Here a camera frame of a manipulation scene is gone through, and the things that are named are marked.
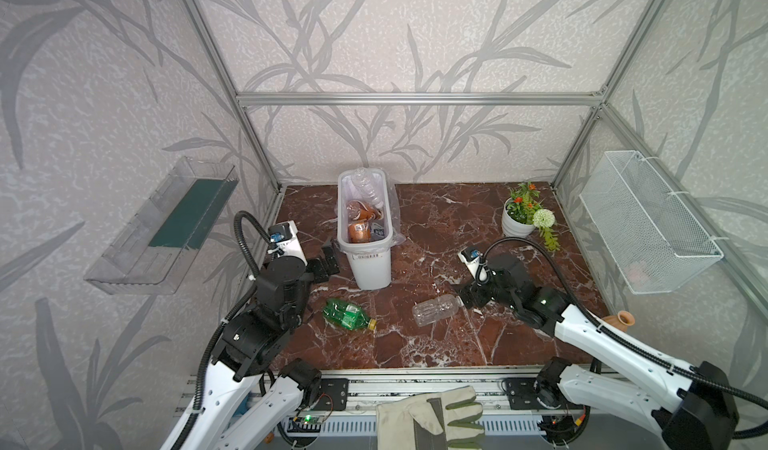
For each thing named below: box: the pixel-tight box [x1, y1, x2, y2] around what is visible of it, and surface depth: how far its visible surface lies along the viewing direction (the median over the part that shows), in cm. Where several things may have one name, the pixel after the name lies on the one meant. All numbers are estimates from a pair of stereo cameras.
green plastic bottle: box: [322, 299, 377, 330], surface depth 86 cm
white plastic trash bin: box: [337, 168, 393, 291], surface depth 80 cm
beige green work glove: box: [376, 386, 485, 450], surface depth 71 cm
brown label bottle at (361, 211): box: [346, 200, 384, 221], surface depth 88 cm
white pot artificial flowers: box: [502, 182, 560, 252], surface depth 95 cm
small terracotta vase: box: [602, 310, 635, 332], surface depth 76 cm
